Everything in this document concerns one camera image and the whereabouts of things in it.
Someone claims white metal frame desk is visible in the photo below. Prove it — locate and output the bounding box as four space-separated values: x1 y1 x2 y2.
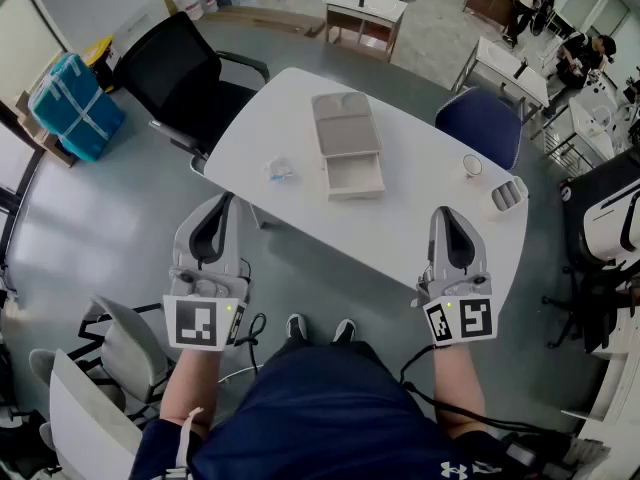
451 36 551 120

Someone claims brown wooden desk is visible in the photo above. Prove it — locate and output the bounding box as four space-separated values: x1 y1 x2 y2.
461 0 522 32

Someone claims white and black device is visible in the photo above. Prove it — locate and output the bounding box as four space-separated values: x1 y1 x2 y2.
582 177 640 264

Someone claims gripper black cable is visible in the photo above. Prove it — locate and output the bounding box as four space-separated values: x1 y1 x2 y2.
398 343 509 433
233 312 268 375

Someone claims person's navy clothed body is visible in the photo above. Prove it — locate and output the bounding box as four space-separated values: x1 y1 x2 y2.
128 340 507 480

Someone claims person's right shoe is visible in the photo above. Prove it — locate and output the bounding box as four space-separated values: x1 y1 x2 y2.
331 318 358 345

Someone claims person's right forearm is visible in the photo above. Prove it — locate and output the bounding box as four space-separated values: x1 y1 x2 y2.
431 342 488 440

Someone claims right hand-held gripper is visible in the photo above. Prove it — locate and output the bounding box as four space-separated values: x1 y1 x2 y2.
410 206 499 350

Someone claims person's left forearm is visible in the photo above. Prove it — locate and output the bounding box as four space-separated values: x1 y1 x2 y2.
159 343 224 437

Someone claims white compartment holder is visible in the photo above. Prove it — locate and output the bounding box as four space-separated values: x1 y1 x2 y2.
478 174 530 222

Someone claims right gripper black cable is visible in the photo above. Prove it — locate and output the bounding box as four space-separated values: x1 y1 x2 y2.
398 343 509 433

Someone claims small clear plastic packet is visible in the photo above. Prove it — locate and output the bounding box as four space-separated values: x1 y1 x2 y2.
263 156 302 186

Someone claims person's shoe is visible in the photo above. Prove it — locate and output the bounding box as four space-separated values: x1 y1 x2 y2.
331 318 358 345
285 313 309 342

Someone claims white top wooden side table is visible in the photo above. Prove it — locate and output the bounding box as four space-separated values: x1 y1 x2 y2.
322 0 409 63

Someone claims dark blue chair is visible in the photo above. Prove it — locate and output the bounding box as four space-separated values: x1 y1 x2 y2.
434 86 523 172

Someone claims person's left shoe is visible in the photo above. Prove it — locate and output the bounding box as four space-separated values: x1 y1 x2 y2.
285 313 309 342

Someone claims blue bundle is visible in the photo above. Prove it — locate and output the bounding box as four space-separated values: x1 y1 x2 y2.
27 52 127 163

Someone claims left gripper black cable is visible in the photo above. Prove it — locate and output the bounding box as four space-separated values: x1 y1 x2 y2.
233 312 268 375

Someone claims yellow bin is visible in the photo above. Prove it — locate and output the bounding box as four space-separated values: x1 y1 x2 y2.
81 35 119 94

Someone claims light grey chair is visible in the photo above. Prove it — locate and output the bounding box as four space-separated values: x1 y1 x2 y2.
28 294 177 419

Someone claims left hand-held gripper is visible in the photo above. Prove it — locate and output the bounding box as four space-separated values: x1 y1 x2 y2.
163 192 251 352

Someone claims long wooden platform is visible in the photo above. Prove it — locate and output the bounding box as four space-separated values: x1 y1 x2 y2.
199 6 327 40

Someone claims beige drawer box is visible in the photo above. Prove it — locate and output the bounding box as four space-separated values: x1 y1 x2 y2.
310 91 387 203

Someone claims black mesh office chair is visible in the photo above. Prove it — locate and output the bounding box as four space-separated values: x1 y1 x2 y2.
112 11 272 177

